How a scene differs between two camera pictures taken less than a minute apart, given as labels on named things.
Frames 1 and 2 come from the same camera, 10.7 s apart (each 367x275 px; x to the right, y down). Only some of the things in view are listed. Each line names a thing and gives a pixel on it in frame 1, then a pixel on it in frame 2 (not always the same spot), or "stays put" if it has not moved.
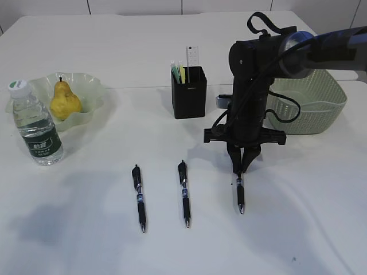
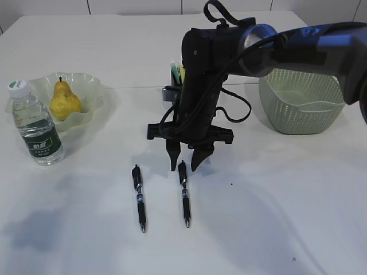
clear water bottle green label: (36, 124) stays put
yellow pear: (64, 103) stays put
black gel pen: (183, 173) stays put
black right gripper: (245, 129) -> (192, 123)
